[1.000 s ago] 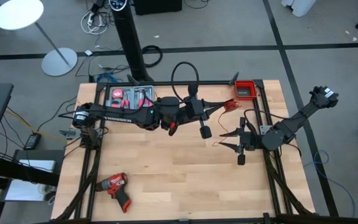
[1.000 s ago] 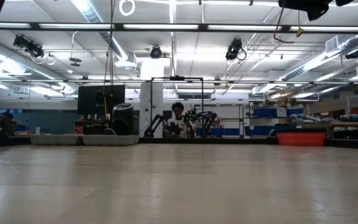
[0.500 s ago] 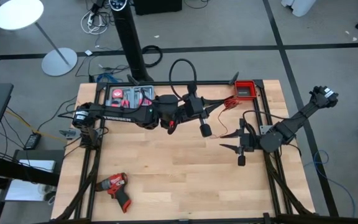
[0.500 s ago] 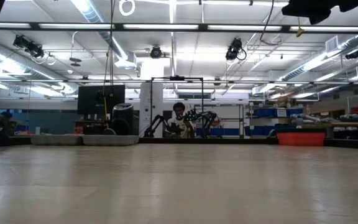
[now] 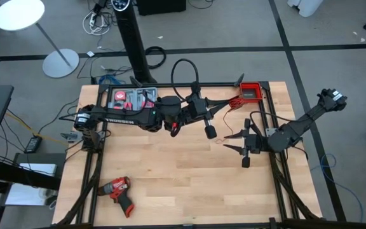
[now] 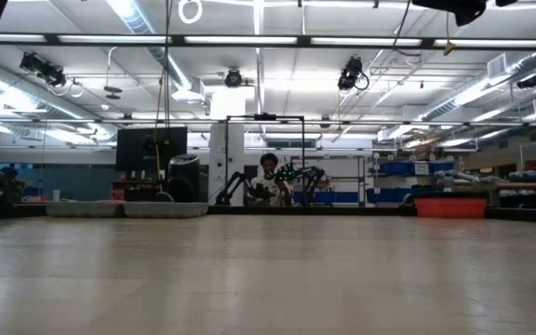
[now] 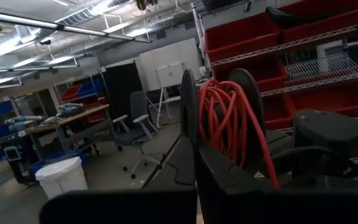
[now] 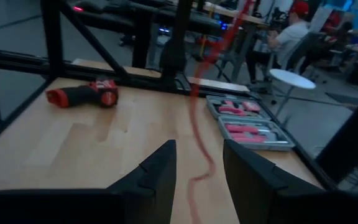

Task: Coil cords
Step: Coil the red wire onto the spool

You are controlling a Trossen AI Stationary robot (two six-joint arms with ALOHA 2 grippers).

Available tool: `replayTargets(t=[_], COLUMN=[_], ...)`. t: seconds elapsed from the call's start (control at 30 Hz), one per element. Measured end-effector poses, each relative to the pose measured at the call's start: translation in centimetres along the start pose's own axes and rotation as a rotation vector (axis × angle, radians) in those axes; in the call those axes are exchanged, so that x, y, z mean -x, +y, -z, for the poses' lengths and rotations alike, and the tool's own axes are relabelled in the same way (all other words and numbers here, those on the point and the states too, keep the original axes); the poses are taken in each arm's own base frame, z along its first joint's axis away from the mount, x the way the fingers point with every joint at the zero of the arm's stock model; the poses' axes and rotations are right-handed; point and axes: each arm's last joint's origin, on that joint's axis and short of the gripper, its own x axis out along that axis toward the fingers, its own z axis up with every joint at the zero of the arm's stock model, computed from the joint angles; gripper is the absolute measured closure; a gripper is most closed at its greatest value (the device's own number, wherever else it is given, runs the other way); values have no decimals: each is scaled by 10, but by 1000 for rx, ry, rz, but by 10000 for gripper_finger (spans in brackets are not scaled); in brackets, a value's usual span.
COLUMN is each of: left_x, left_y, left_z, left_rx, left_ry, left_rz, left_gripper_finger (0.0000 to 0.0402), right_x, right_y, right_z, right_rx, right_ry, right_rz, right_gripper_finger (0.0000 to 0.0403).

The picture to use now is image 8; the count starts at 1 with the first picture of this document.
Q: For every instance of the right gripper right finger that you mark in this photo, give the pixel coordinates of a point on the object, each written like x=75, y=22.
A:
x=253, y=183

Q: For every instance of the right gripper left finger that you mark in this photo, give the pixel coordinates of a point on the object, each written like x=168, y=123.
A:
x=154, y=180

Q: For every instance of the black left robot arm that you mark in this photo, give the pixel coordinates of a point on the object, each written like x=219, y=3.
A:
x=174, y=46

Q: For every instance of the grey tool kit case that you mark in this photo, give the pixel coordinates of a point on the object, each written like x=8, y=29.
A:
x=250, y=124

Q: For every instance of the red tape measure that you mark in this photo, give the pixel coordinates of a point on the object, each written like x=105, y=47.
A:
x=251, y=106

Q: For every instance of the white round side table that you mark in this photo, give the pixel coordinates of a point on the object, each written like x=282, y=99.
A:
x=291, y=79

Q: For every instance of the person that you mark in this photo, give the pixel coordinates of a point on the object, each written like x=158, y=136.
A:
x=334, y=40
x=286, y=40

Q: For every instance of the tall wooden workbench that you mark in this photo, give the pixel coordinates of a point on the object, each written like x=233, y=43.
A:
x=235, y=15

